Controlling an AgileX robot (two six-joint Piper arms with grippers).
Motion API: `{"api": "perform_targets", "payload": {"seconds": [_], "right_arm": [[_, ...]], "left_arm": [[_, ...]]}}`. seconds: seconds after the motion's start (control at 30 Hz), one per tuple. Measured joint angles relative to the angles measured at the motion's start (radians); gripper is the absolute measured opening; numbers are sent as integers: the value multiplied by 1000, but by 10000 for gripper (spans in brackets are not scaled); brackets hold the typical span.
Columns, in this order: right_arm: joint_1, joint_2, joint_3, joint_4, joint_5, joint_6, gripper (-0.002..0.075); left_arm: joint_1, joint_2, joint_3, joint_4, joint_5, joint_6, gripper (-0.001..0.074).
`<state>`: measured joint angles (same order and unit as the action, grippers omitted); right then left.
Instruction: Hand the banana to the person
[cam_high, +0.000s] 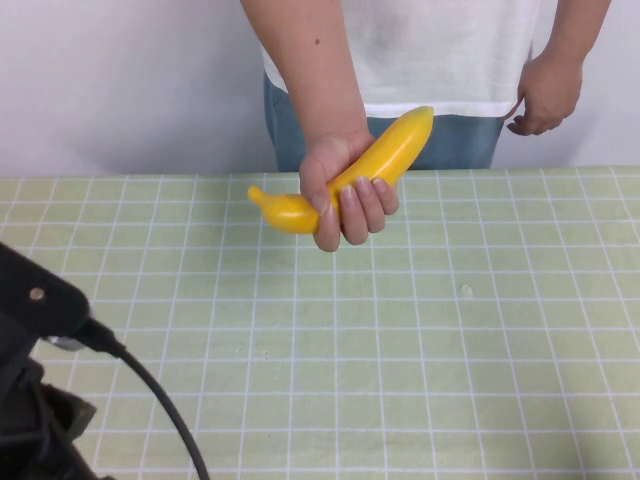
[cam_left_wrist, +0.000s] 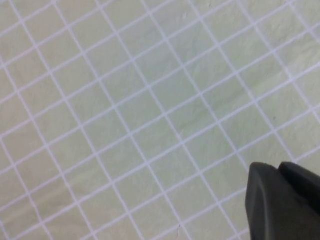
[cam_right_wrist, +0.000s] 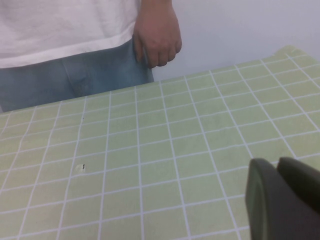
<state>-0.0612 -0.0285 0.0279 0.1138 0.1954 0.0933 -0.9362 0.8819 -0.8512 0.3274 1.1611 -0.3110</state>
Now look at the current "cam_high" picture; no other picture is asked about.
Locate person's left hand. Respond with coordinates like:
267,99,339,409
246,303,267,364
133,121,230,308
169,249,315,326
506,52,585,137

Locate person's right forearm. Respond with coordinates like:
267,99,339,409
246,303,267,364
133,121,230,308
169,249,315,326
239,0,371,146

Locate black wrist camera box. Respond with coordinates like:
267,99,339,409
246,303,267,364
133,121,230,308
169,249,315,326
0,242,94,351

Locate white t-shirt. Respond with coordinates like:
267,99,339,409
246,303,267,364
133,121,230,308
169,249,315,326
260,0,559,120

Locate person's right hand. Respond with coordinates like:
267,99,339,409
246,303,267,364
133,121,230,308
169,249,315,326
298,127,401,254

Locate green checked tablecloth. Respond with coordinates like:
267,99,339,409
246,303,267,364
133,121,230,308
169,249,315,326
0,165,640,480

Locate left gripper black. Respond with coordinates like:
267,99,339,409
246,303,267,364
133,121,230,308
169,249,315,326
0,309,99,480

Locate yellow toy banana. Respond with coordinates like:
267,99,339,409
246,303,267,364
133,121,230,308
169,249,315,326
247,105,435,236

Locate person's left forearm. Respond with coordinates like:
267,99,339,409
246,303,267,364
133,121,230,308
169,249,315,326
528,0,614,66

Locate black camera cable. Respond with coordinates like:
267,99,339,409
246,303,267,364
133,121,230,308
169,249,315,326
82,317,212,480

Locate blue jeans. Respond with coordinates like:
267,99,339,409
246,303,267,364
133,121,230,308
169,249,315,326
263,72,505,173

